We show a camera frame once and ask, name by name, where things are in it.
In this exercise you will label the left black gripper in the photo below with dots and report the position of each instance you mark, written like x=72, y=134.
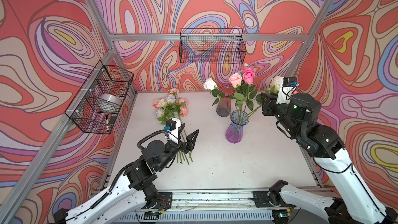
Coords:
x=187, y=146

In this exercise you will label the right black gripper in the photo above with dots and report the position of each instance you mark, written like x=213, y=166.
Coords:
x=269, y=102

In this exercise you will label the cream rose stem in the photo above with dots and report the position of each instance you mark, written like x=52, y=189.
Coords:
x=273, y=89

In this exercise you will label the purple glass vase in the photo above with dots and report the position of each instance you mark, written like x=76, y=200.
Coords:
x=235, y=131

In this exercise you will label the red glass vase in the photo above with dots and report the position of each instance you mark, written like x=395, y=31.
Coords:
x=224, y=105

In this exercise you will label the white rose stem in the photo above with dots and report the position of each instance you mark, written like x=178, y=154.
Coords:
x=212, y=87

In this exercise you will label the light blue flower stem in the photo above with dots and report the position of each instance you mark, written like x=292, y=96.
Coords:
x=242, y=68

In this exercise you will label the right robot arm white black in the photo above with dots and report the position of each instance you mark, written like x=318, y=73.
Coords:
x=356, y=204

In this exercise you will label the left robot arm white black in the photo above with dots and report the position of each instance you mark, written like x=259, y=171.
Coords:
x=157, y=154

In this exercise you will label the pale pink flower bunch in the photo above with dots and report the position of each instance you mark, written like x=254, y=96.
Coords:
x=173, y=107

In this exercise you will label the black marker pen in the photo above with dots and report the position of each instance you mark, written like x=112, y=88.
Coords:
x=107, y=124

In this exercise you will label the silver tape roll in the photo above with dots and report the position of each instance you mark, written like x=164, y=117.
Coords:
x=109, y=103

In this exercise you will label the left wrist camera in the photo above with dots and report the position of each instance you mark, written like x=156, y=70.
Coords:
x=172, y=127

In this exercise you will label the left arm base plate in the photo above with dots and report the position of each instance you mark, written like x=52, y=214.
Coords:
x=161, y=202

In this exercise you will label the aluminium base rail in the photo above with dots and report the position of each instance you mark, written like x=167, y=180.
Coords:
x=214, y=199

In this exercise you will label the back black wire basket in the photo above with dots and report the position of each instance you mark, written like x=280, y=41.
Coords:
x=212, y=46

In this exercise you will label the black wire basket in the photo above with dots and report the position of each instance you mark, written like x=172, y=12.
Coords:
x=212, y=46
x=86, y=115

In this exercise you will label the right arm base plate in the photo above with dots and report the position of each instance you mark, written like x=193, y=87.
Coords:
x=264, y=199

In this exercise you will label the left black wire basket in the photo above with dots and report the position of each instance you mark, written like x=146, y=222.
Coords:
x=86, y=115

